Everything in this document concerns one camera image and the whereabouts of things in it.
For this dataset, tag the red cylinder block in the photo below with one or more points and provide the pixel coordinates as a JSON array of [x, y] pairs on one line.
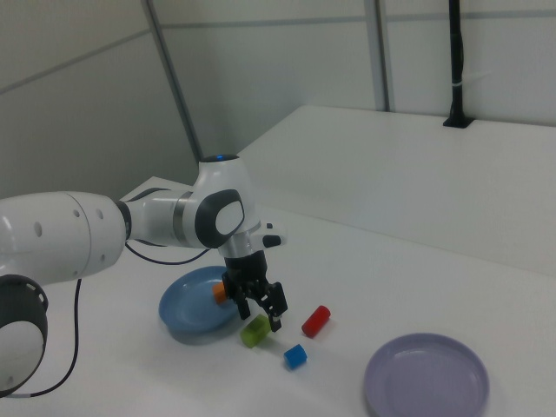
[[315, 321]]

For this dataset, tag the blue plate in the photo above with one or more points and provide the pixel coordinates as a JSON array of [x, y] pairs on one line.
[[191, 304]]

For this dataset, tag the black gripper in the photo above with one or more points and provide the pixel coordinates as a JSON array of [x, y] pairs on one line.
[[246, 273]]

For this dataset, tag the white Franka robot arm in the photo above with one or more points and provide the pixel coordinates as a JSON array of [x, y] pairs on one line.
[[65, 234]]

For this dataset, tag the black pole with clamp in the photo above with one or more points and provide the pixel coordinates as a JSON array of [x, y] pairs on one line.
[[456, 65]]

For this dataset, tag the orange rectangular block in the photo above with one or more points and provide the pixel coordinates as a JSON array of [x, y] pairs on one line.
[[218, 294]]

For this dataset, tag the small blue block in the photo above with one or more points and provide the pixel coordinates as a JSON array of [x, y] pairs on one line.
[[295, 357]]

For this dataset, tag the green rectangular block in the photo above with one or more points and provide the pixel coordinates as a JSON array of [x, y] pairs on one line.
[[254, 333]]

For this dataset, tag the purple plate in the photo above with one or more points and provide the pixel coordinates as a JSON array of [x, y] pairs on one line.
[[425, 378]]

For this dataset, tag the grey partition post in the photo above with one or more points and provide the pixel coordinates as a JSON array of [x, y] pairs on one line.
[[174, 78], [383, 52]]

